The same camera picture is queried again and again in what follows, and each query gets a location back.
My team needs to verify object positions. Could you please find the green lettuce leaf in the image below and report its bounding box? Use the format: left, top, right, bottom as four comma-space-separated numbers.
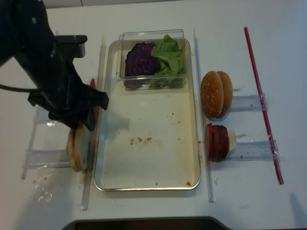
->
149, 34, 185, 89

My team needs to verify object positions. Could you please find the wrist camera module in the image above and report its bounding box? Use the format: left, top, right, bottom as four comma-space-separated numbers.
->
56, 35, 88, 60

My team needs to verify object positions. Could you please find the black cable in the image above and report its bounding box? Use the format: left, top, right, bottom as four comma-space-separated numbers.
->
0, 83, 41, 93

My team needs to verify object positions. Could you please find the bun top rear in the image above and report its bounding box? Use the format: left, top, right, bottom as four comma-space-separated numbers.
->
217, 71, 233, 119

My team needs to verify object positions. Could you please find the tomato slice right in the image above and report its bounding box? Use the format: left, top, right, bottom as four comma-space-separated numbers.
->
90, 79, 96, 89

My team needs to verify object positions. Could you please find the bun bottom rear slice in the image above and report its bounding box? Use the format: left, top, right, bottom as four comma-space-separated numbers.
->
66, 129, 78, 172

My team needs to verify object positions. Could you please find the red meat patty front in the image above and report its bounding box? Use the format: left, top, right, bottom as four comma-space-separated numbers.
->
205, 123, 213, 160

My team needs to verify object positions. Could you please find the sesame bun top front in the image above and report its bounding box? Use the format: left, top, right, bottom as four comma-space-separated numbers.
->
200, 71, 224, 118

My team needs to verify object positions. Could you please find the clear plastic container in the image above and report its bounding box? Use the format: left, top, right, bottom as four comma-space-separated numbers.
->
116, 29, 187, 90

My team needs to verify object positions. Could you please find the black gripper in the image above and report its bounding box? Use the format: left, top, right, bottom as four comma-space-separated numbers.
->
28, 69, 109, 131

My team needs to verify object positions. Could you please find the white bun bottom slice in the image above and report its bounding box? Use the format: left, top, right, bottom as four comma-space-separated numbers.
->
74, 123, 91, 171

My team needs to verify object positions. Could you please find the metal baking tray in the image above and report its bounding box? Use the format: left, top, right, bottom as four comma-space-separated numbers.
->
94, 41, 201, 191

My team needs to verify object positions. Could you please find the white cheese piece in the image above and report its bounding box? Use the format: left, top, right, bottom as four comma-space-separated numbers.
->
227, 129, 237, 153

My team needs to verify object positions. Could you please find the dark monitor edge bottom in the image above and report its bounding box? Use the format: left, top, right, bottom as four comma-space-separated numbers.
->
63, 217, 230, 230

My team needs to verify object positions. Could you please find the red plastic rod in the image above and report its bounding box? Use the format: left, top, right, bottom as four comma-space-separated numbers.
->
244, 26, 284, 185

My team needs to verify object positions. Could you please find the clear holder upper right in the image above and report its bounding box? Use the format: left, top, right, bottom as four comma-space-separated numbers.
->
229, 94, 268, 112

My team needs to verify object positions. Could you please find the clear holder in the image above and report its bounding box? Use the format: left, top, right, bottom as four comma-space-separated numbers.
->
33, 106, 52, 124
22, 149, 70, 169
226, 140, 279, 161
229, 94, 268, 112

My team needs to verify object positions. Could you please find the clear holder lower right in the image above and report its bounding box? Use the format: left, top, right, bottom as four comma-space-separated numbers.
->
226, 140, 279, 161

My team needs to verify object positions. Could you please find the clear holder lower left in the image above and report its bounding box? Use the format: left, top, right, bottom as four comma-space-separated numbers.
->
22, 149, 70, 169

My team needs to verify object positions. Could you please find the dark meat patty stack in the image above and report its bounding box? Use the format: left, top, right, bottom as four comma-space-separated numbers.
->
212, 125, 229, 161

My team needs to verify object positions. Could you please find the purple cabbage leaf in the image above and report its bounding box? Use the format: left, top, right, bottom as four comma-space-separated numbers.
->
124, 42, 160, 90

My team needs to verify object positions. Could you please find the clear holder upper left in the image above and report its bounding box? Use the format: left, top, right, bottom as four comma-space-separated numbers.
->
33, 106, 52, 124

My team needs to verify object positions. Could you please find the clear rail right of tray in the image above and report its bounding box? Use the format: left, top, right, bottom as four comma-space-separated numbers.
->
193, 30, 215, 203

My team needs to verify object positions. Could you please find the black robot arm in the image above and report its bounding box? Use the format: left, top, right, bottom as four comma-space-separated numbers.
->
0, 0, 109, 131

